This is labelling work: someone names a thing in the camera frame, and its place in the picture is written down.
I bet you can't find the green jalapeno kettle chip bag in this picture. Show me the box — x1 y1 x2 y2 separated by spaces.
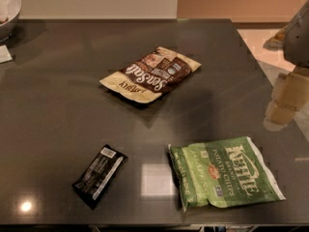
168 136 285 210

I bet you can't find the white bowl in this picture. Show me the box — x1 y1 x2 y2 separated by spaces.
0 0 22 42

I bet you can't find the black snack bar wrapper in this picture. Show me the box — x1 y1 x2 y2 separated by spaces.
71 144 127 209

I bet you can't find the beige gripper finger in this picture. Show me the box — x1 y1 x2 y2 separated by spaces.
271 72 287 100
266 72 309 126

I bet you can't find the brown sea salt chip bag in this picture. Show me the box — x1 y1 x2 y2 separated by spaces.
100 46 201 103

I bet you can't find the white paper napkin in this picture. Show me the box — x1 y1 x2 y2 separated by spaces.
0 45 13 63

